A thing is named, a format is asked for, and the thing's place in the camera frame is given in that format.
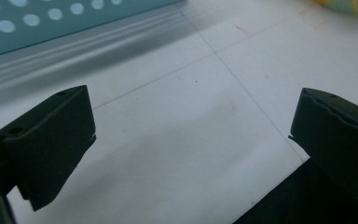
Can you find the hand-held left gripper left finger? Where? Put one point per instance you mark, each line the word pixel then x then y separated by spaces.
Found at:
pixel 49 146

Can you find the teal perforated plastic basket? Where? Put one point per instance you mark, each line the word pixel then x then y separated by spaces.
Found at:
pixel 74 28

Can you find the orange-slice print fabric bag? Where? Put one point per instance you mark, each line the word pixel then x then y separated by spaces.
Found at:
pixel 354 7

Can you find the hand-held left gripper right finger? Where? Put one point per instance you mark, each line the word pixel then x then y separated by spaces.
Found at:
pixel 332 137

